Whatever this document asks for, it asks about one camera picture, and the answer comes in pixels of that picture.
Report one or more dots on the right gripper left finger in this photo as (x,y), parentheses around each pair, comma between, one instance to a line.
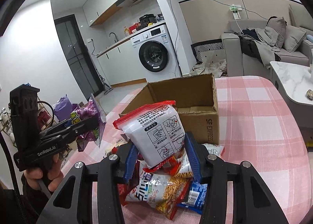
(72,200)

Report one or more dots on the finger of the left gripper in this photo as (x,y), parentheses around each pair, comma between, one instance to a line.
(83,127)
(59,128)

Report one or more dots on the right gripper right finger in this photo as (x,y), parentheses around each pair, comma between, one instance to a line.
(253,202)

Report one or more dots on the purple snack bag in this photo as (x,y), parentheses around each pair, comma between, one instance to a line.
(92,108)

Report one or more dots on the white noodle snack bag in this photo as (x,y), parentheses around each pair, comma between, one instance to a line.
(163,188)

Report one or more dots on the white red-edged snack bag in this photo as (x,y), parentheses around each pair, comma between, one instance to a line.
(155,130)

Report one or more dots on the purple plastic bag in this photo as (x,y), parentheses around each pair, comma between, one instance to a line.
(63,108)

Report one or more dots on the blue white snack bag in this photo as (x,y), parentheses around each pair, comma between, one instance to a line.
(195,197)

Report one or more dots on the pink checkered tablecloth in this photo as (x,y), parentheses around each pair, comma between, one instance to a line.
(255,125)

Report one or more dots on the black glass door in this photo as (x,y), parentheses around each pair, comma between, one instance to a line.
(77,56)

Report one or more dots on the yellow bottle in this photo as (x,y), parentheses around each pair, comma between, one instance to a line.
(126,31)

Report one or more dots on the cardboard SF Express box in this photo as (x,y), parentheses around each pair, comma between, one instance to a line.
(196,104)

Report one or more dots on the white washing machine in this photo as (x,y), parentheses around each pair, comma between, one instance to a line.
(156,54)

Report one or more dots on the white marble coffee table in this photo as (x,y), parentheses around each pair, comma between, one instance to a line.
(293,81)

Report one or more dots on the black patterned chair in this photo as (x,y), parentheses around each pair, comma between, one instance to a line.
(208,51)

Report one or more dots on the grey sofa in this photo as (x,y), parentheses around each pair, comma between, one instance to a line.
(251,45)

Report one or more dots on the grey cushion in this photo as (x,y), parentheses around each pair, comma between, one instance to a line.
(293,38)

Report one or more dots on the wall power strip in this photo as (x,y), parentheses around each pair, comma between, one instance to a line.
(235,9)

